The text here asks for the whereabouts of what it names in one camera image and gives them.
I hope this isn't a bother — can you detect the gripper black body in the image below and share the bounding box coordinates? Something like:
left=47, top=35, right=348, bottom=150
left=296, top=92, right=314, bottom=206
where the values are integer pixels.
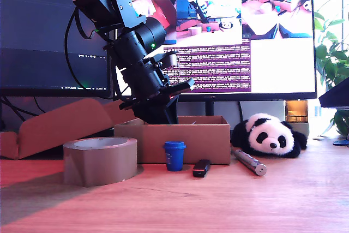
left=116, top=56, right=196, bottom=111

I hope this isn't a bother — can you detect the open brown cardboard box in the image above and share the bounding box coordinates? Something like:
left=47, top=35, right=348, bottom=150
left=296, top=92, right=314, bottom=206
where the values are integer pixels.
left=0, top=98, right=232, bottom=165

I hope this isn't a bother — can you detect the green leafy houseplant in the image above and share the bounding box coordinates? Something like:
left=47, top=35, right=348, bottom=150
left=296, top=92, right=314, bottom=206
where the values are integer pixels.
left=313, top=0, right=349, bottom=137

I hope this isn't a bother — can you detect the amber glass jar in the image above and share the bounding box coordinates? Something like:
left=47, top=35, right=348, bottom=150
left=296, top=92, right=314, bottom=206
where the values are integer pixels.
left=285, top=100, right=309, bottom=124

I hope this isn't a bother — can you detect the small blue lidded cup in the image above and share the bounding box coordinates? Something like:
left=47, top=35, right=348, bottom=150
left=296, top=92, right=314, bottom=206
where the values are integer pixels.
left=163, top=141, right=187, bottom=172

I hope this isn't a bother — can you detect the pale grey round pot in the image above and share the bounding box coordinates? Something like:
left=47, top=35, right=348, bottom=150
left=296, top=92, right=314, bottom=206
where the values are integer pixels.
left=288, top=122, right=311, bottom=139

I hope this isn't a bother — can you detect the black USB stick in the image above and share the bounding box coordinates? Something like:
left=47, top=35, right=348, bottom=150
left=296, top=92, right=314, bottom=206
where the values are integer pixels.
left=192, top=159, right=212, bottom=178

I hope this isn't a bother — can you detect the black Huawei monitor, bright screen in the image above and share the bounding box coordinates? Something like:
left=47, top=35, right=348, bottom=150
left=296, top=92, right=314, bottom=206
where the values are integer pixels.
left=113, top=0, right=318, bottom=117

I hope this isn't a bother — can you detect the brown packing tape roll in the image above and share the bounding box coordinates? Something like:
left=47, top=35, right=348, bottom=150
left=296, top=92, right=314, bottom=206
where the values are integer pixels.
left=63, top=136, right=138, bottom=188

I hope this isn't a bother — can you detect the black and white panda plush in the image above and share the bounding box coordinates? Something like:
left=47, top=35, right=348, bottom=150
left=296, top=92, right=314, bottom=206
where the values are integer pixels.
left=231, top=112, right=308, bottom=159

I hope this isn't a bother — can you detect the silver metal pen torch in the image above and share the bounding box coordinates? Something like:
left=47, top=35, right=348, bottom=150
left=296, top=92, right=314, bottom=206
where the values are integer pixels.
left=231, top=148, right=267, bottom=177

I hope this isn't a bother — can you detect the black monitor with dark screen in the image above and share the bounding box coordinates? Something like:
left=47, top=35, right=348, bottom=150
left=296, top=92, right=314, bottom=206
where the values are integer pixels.
left=0, top=0, right=111, bottom=99

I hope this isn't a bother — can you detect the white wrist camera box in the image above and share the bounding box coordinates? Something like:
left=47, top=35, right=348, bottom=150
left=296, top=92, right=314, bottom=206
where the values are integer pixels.
left=152, top=50, right=178, bottom=70

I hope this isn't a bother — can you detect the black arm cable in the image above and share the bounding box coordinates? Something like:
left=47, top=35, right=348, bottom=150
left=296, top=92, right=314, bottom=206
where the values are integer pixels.
left=77, top=11, right=97, bottom=40
left=64, top=8, right=91, bottom=89

